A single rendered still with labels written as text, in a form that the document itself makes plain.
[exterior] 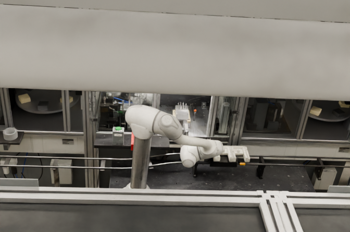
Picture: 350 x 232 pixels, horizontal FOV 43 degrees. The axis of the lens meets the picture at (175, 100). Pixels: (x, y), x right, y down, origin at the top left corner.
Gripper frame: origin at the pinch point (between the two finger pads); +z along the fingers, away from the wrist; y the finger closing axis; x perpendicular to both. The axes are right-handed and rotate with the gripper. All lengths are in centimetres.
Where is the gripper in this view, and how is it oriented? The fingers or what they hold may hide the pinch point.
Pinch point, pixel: (184, 127)
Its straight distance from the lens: 326.3
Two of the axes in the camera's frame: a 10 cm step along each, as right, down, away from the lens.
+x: -10.0, -0.4, -0.8
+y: 0.7, -8.5, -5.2
